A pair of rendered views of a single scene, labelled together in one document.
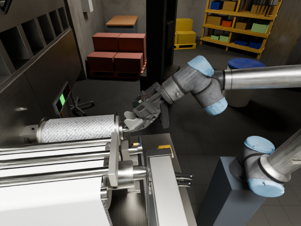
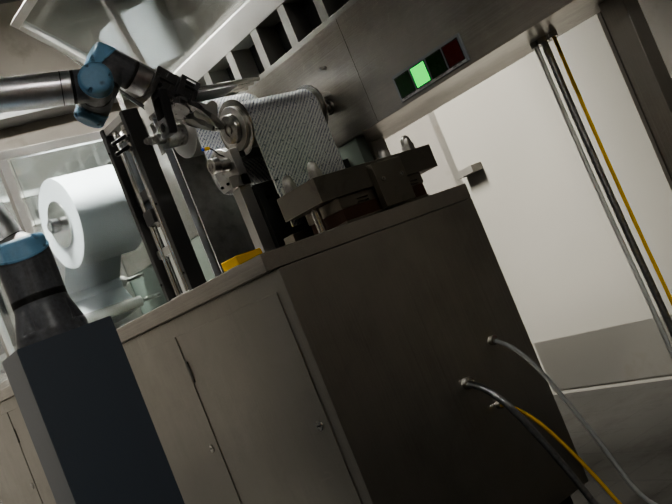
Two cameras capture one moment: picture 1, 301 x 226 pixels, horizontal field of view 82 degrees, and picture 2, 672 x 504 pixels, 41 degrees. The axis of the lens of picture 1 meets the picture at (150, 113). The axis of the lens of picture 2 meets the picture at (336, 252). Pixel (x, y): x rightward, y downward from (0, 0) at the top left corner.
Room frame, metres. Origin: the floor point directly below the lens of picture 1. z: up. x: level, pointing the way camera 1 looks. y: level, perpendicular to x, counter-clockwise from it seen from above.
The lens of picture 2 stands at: (2.49, -0.98, 0.77)
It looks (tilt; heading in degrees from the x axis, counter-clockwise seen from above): 2 degrees up; 148
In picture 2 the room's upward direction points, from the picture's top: 22 degrees counter-clockwise
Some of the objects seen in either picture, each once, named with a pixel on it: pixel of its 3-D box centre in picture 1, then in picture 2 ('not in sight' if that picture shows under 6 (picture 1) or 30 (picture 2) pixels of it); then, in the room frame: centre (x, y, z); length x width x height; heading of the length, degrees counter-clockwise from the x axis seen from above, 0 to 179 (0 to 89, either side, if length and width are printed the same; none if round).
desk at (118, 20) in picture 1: (124, 34); not in sight; (5.75, 0.79, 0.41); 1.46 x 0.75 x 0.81; 179
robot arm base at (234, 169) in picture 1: (247, 166); (46, 317); (0.54, -0.50, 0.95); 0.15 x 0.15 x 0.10
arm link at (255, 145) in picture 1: (256, 152); (26, 266); (0.54, -0.50, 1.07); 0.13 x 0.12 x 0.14; 165
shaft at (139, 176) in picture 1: (145, 171); (154, 139); (0.25, 0.01, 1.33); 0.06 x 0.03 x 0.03; 97
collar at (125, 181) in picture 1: (120, 174); (172, 135); (0.24, 0.07, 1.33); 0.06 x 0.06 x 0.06; 7
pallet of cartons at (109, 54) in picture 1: (118, 54); not in sight; (3.94, 0.72, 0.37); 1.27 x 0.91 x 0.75; 89
